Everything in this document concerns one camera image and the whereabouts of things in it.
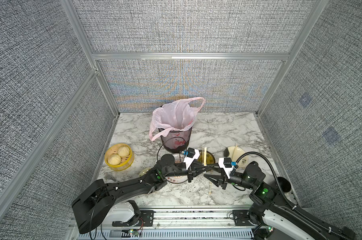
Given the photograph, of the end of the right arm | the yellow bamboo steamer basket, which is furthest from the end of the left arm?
the yellow bamboo steamer basket

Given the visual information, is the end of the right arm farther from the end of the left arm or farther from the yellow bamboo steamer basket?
the yellow bamboo steamer basket

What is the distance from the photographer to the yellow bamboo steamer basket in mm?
893
